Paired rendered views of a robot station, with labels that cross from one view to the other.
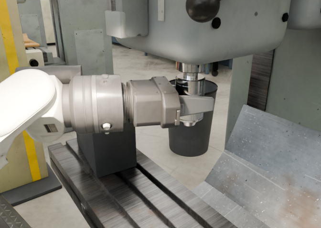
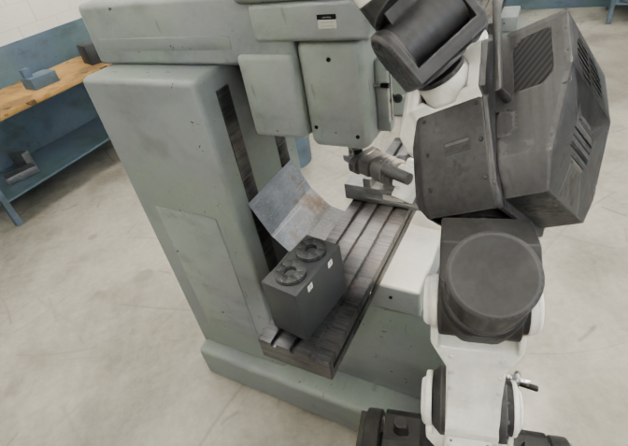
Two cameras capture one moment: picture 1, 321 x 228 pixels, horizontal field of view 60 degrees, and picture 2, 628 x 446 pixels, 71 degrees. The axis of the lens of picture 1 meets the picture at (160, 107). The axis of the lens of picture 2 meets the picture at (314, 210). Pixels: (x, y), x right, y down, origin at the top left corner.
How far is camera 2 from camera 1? 1.57 m
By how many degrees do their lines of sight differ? 92
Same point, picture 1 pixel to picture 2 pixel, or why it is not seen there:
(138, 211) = (360, 252)
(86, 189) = (362, 287)
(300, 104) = (267, 167)
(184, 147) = not seen: outside the picture
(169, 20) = not seen: hidden behind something
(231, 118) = (245, 223)
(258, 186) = (298, 219)
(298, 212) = (312, 204)
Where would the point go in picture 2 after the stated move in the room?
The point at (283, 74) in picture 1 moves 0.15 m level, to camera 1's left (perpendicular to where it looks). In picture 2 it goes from (255, 161) to (270, 179)
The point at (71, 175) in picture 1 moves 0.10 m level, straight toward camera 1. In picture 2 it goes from (355, 306) to (375, 285)
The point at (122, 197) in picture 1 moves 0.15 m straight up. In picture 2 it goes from (354, 266) to (349, 231)
